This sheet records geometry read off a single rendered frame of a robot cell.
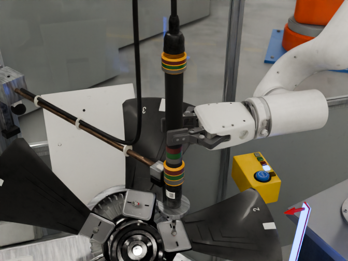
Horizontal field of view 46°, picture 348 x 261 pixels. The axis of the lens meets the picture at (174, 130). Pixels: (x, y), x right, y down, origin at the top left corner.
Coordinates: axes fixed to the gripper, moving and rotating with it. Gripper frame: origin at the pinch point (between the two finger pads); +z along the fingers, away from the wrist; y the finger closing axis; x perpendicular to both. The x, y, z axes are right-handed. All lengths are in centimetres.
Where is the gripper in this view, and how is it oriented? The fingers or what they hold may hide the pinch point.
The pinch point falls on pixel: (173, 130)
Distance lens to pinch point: 79.6
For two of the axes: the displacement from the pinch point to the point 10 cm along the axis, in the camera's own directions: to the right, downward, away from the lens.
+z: -9.6, 1.5, -2.2
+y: -2.7, -5.5, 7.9
